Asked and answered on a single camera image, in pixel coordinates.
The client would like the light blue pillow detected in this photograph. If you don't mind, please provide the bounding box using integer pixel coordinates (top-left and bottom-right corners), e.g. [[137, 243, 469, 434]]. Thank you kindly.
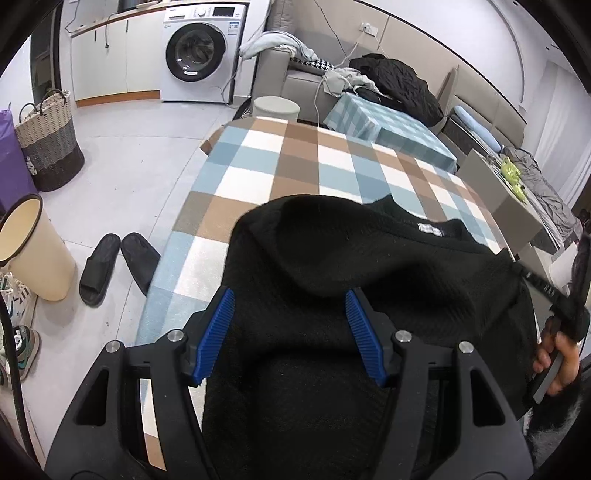
[[452, 106, 504, 153]]

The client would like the white kitchen counter cabinet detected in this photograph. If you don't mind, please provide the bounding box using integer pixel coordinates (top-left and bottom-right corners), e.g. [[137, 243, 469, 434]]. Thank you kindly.
[[69, 4, 164, 108]]

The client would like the grey cabinet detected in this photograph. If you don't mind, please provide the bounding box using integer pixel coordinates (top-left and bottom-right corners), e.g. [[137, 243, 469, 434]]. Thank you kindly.
[[457, 148, 550, 241]]

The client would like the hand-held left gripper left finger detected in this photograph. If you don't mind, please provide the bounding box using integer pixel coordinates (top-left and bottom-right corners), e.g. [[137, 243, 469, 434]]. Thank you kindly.
[[45, 286, 236, 480]]

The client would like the grey teal sneaker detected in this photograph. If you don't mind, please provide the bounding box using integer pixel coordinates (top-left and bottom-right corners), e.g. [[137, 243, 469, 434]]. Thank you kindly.
[[0, 325, 41, 382]]

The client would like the white sneaker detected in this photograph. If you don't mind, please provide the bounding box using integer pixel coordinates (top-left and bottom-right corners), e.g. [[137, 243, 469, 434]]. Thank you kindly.
[[0, 272, 36, 334]]

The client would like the cream waste bin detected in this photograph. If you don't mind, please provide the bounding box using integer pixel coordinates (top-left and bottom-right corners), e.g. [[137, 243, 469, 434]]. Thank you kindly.
[[0, 194, 77, 302]]

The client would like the woven laundry basket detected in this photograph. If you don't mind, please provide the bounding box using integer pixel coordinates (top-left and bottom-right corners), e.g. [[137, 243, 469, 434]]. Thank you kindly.
[[14, 89, 86, 192]]

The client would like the grey sofa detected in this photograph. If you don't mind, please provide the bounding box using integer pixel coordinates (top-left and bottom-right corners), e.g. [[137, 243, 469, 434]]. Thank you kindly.
[[252, 0, 459, 136]]

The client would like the beige bed headboard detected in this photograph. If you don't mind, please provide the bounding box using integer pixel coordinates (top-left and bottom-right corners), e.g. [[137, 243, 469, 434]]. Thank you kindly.
[[436, 69, 527, 149]]

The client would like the person's right forearm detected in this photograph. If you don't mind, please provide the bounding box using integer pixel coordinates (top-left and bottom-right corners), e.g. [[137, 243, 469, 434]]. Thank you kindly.
[[522, 381, 588, 464]]

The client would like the small blue checkered table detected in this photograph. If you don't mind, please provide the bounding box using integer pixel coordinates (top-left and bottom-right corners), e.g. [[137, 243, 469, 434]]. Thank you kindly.
[[323, 91, 458, 174]]

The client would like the black puffer jacket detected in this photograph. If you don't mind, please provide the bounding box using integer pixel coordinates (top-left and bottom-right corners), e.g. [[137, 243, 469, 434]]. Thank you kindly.
[[348, 53, 444, 127]]

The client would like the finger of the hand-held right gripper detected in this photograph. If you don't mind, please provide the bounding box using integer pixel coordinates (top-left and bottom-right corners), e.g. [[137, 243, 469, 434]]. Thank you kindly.
[[517, 261, 573, 315]]

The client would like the white curtain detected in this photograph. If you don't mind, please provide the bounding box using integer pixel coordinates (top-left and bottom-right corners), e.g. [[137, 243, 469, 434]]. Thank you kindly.
[[526, 60, 591, 210]]

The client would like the black slipper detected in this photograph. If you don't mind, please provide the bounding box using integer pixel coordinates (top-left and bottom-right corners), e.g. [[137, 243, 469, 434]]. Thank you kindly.
[[121, 232, 162, 296], [79, 233, 122, 308]]

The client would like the green plush toy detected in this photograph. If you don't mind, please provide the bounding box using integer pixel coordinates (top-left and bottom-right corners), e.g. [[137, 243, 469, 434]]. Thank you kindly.
[[499, 157, 527, 201]]

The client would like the person's right hand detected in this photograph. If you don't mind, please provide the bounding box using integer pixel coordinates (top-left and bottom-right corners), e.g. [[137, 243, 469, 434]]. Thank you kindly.
[[532, 316, 581, 396]]

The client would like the grey clothes pile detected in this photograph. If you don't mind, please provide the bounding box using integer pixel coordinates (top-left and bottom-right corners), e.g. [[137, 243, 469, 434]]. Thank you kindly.
[[322, 67, 379, 95]]

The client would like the white towel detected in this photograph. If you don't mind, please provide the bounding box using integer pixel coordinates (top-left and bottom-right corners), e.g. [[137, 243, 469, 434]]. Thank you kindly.
[[239, 31, 319, 64]]

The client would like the grey duvet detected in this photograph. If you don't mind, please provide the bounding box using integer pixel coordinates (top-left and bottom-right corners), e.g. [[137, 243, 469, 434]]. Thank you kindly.
[[501, 147, 583, 241]]

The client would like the round white stool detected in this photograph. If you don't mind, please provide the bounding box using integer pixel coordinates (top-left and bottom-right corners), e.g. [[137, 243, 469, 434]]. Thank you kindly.
[[253, 96, 300, 123]]

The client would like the black knit sweater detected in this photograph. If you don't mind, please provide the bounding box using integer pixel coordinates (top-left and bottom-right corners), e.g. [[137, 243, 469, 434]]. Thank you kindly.
[[202, 194, 543, 480]]

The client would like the purple bag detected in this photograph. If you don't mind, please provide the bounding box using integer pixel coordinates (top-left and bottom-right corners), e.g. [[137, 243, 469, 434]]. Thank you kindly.
[[0, 107, 38, 214]]

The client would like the white washing machine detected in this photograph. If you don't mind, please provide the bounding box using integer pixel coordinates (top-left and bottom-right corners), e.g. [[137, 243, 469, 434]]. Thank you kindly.
[[160, 2, 250, 104]]

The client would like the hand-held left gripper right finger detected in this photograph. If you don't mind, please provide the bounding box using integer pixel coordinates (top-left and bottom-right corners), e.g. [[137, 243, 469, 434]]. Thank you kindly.
[[344, 288, 534, 480]]

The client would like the brown blue checked tablecloth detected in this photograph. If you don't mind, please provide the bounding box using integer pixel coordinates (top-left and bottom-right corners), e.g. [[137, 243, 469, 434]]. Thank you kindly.
[[136, 116, 513, 472]]

